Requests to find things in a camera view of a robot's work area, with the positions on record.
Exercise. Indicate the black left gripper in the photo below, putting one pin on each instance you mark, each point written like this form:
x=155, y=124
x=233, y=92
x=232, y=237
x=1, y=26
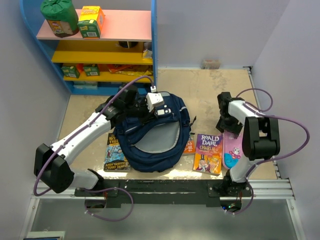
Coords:
x=147, y=116

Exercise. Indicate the Roald Dahl Charlie book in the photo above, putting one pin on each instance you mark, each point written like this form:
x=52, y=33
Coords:
x=208, y=154

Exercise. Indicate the orange 78-storey treehouse book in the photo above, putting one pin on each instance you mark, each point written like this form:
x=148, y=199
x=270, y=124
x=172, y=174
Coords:
x=190, y=147

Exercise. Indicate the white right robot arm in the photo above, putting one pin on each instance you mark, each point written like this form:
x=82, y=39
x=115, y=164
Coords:
x=260, y=140

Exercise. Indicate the green box right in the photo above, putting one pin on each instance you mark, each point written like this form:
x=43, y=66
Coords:
x=91, y=70

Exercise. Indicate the pink pencil case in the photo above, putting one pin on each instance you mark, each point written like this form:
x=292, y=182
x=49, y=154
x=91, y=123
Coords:
x=232, y=149

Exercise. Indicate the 169-storey treehouse book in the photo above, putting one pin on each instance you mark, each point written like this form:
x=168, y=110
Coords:
x=115, y=160

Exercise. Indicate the small brown box at wall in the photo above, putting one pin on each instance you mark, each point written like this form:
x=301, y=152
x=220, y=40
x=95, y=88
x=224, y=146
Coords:
x=210, y=64

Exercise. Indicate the blue shelf unit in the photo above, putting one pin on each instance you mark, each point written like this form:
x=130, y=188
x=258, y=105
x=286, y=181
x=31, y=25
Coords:
x=121, y=42

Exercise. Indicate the green box left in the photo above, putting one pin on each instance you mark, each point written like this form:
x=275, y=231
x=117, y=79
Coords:
x=70, y=71

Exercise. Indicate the orange yellow snack packets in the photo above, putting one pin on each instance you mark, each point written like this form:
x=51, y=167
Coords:
x=134, y=70

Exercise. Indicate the yellow green carton box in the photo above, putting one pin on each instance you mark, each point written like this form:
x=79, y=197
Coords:
x=90, y=22

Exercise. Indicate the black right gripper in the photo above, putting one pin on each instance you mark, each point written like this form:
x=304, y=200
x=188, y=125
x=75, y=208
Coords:
x=235, y=129

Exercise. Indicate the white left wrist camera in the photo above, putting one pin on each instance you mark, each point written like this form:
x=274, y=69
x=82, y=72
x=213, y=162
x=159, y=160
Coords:
x=154, y=99

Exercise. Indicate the aluminium rail frame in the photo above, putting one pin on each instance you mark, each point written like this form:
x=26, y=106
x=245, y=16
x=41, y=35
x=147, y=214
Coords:
x=272, y=212

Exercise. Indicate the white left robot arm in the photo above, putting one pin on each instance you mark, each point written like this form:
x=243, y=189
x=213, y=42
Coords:
x=52, y=164

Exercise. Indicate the green chips canister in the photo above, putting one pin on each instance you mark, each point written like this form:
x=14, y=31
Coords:
x=61, y=16

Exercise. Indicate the navy blue backpack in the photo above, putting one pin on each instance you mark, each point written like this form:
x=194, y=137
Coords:
x=158, y=144

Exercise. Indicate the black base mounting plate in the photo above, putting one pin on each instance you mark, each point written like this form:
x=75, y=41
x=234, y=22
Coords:
x=208, y=192

